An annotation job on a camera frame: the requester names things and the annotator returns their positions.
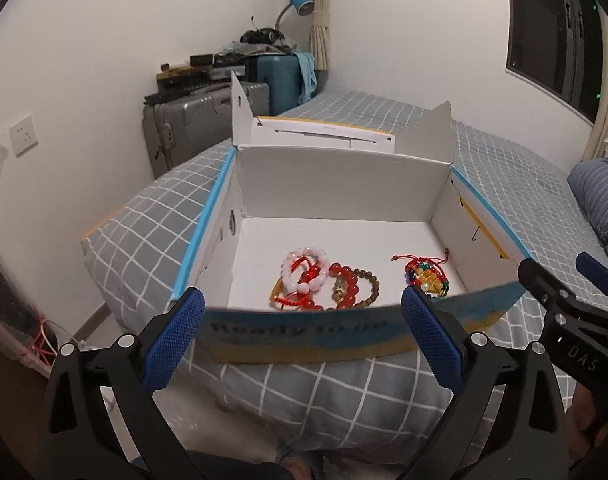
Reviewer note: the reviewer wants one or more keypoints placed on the beige curtain left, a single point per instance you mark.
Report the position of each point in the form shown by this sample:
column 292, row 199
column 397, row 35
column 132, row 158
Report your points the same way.
column 319, row 34

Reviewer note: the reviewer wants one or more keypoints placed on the teal suitcase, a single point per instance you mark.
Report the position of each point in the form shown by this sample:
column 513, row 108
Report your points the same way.
column 281, row 74

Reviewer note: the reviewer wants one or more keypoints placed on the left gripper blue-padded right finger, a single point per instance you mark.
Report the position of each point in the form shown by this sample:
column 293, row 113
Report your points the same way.
column 506, row 417

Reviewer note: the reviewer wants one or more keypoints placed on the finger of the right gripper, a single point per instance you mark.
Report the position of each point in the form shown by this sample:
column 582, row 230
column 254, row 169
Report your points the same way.
column 596, row 273
column 556, row 297

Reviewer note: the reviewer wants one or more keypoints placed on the dark window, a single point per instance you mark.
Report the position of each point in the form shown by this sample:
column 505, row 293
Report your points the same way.
column 558, row 45

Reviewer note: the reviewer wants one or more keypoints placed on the grey hard suitcase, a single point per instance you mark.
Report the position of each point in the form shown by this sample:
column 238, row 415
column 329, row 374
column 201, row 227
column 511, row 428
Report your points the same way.
column 178, row 130

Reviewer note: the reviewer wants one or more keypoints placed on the blue desk lamp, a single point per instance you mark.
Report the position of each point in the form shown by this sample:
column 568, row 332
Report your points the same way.
column 301, row 7

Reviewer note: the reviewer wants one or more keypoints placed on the red braided bracelet gold tube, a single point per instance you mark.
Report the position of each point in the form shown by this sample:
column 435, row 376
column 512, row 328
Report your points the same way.
column 293, row 288

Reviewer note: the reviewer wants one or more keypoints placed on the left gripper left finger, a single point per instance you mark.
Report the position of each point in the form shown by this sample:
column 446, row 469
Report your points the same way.
column 76, row 438

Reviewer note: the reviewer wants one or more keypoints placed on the white wall socket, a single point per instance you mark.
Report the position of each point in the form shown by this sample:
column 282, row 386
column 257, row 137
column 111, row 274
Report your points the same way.
column 23, row 136

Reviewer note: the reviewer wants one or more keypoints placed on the teal cloth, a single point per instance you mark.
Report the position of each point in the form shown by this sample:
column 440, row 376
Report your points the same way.
column 307, row 69

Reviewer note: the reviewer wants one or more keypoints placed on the red cord bracelet gold charm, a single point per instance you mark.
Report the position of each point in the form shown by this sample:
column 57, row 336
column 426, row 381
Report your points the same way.
column 433, row 261

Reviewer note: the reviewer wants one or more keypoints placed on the black clutter on suitcases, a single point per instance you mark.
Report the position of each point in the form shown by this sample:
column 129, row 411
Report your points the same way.
column 176, row 80

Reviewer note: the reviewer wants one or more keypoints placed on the blue yellow cardboard box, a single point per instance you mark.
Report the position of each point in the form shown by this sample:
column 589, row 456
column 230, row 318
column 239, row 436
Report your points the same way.
column 350, row 198

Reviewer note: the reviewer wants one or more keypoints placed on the blue striped rolled duvet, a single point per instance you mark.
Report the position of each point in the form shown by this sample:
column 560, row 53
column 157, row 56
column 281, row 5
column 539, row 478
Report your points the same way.
column 589, row 183

